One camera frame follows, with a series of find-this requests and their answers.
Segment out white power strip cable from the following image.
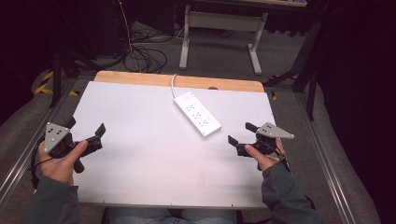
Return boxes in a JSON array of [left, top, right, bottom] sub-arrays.
[[170, 73, 179, 99]]

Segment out black tripod stand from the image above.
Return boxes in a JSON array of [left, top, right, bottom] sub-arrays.
[[49, 18, 106, 109]]

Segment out thin white cable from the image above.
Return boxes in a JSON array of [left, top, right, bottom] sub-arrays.
[[130, 25, 187, 45]]

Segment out person's legs in jeans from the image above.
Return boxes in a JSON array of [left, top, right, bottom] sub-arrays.
[[107, 207, 238, 224]]

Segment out person's left hand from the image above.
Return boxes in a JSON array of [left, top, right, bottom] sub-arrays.
[[36, 139, 89, 187]]

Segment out white power strip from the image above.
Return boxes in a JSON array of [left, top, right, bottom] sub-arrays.
[[173, 91, 223, 139]]

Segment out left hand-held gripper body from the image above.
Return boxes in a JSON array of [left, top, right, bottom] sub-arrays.
[[43, 121, 104, 175]]

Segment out black metal stand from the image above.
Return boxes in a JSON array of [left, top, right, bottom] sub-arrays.
[[262, 17, 326, 122]]

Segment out aluminium rail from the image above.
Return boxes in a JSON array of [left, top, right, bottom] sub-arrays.
[[293, 91, 359, 224], [0, 77, 79, 203]]

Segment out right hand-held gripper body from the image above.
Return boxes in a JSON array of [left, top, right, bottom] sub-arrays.
[[235, 121, 295, 158]]

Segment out white metal desk frame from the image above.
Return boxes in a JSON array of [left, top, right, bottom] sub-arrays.
[[178, 4, 269, 77]]

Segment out person's right hand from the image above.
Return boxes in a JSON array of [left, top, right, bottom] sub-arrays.
[[244, 137, 287, 173]]

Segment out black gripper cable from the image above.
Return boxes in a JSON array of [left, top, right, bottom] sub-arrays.
[[271, 146, 295, 176], [27, 135, 54, 191]]

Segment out black cables bundle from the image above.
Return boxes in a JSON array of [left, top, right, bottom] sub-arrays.
[[122, 29, 169, 75]]

